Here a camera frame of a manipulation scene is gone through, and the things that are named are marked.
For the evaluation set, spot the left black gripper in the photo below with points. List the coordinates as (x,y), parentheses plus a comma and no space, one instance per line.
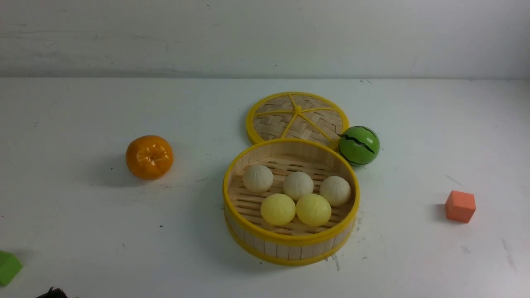
(54,292)

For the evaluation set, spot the white bun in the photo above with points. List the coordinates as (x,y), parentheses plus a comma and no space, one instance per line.
(336,190)
(258,179)
(297,184)

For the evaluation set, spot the yellow bun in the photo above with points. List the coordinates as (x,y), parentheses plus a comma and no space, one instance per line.
(313,210)
(278,209)

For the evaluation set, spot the yellow bun bottom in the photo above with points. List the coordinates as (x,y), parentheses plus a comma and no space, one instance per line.
(313,210)

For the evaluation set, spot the bamboo steamer tray yellow rim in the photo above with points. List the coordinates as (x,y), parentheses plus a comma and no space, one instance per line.
(293,244)

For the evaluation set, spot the woven bamboo steamer lid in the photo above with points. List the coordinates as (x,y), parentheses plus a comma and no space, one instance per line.
(298,115)

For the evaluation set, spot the green block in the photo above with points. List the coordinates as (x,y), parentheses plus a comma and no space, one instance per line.
(10,266)

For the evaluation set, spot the orange toy tangerine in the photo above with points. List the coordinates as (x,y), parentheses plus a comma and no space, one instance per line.
(149,157)

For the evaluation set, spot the green toy watermelon ball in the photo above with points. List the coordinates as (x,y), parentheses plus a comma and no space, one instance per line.
(359,145)

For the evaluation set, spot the orange cube block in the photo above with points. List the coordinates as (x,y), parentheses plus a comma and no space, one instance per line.
(460,206)

